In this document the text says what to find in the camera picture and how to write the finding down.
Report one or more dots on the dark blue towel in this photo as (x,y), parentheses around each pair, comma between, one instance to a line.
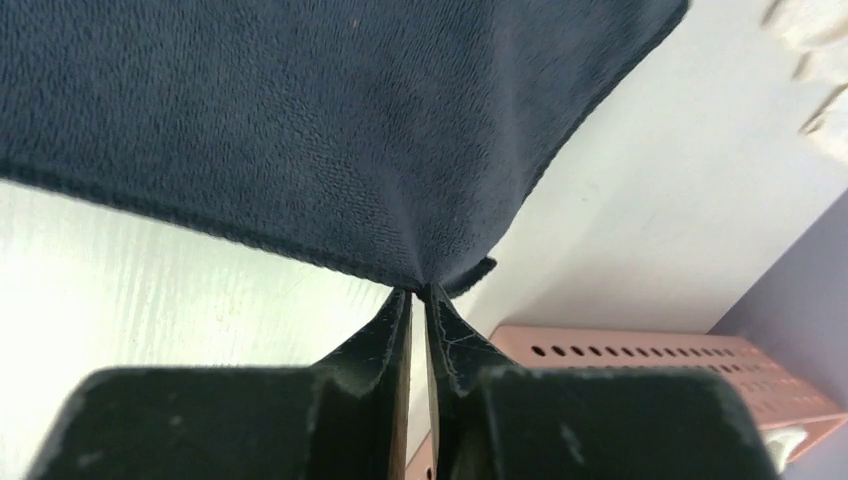
(394,141)

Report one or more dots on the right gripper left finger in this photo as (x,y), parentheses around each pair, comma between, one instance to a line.
(343,417)

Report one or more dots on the pink plastic basket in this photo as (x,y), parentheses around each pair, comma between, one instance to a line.
(791,415)

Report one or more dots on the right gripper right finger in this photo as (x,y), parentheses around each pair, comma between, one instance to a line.
(494,419)

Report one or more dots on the cream white towel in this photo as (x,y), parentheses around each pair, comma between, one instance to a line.
(817,31)

